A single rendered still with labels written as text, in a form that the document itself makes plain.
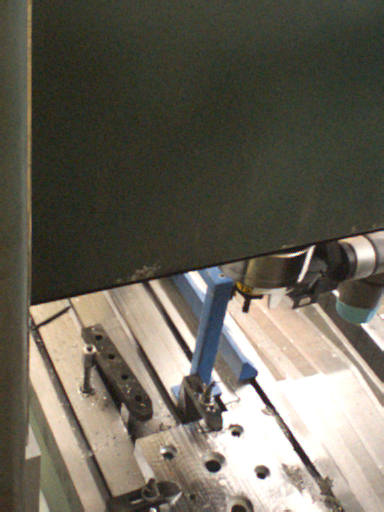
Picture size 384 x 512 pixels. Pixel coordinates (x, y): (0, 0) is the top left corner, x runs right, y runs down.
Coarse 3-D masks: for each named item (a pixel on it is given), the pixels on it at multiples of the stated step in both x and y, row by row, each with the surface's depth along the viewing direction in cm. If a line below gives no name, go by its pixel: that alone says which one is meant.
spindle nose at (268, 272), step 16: (272, 256) 111; (288, 256) 112; (304, 256) 114; (224, 272) 117; (240, 272) 114; (256, 272) 113; (272, 272) 113; (288, 272) 114; (304, 272) 117; (272, 288) 116
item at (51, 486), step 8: (32, 416) 168; (32, 424) 170; (40, 432) 164; (40, 440) 165; (40, 448) 167; (48, 456) 161; (48, 464) 162; (48, 472) 164; (56, 472) 157; (48, 480) 165; (56, 480) 158; (48, 488) 167; (56, 488) 160; (48, 496) 168; (56, 496) 161; (64, 496) 154; (48, 504) 170; (56, 504) 162; (64, 504) 156
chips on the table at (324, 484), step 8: (256, 408) 165; (264, 408) 165; (272, 416) 164; (280, 416) 165; (280, 424) 164; (288, 432) 163; (288, 440) 161; (288, 464) 155; (304, 464) 157; (312, 464) 156; (288, 472) 154; (312, 472) 156; (296, 480) 153; (320, 480) 154; (328, 480) 154; (296, 488) 151; (304, 488) 152; (320, 488) 153; (328, 488) 153; (328, 496) 152; (336, 504) 151
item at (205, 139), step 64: (64, 0) 67; (128, 0) 70; (192, 0) 73; (256, 0) 76; (320, 0) 79; (64, 64) 71; (128, 64) 74; (192, 64) 77; (256, 64) 81; (320, 64) 85; (64, 128) 76; (128, 128) 79; (192, 128) 83; (256, 128) 87; (320, 128) 91; (64, 192) 81; (128, 192) 85; (192, 192) 89; (256, 192) 93; (320, 192) 99; (64, 256) 86; (128, 256) 91; (192, 256) 96; (256, 256) 102
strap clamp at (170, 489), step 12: (132, 492) 133; (144, 492) 133; (156, 492) 133; (168, 492) 134; (180, 492) 136; (108, 504) 132; (120, 504) 131; (132, 504) 132; (144, 504) 132; (156, 504) 134
